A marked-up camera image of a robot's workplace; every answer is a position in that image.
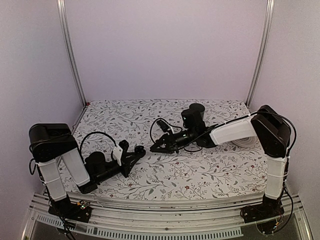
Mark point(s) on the dark grey mug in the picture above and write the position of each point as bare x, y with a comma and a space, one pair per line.
198, 107

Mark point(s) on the right aluminium frame post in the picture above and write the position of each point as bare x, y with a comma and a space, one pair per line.
268, 17

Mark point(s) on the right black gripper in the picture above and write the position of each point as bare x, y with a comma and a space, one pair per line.
163, 150

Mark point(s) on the front aluminium rail base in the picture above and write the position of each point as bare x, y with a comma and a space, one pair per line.
209, 219

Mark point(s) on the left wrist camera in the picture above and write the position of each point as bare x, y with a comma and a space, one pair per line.
119, 150

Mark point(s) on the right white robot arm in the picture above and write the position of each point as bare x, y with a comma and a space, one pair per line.
265, 126

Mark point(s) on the aluminium frame post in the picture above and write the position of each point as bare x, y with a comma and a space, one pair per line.
61, 7
268, 17

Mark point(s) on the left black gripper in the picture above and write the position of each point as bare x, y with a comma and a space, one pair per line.
127, 167

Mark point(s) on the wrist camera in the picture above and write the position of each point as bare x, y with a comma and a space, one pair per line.
165, 127
119, 150

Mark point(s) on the floral patterned table mat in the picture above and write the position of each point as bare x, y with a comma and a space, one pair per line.
221, 172

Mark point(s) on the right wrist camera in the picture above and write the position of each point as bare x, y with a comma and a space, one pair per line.
165, 127

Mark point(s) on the striped ceramic saucer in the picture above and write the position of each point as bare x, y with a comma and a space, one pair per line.
247, 142

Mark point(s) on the left aluminium frame post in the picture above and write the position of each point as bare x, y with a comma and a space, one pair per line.
61, 7

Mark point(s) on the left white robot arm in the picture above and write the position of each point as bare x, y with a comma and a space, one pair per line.
51, 141

